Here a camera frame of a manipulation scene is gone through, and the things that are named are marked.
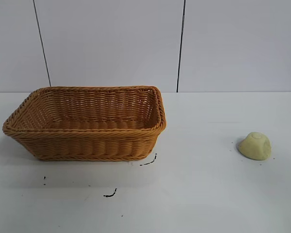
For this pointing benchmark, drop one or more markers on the pale yellow egg yolk pastry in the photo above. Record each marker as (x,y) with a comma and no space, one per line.
(254,146)

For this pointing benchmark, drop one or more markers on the brown woven wicker basket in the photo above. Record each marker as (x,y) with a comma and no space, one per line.
(87,143)

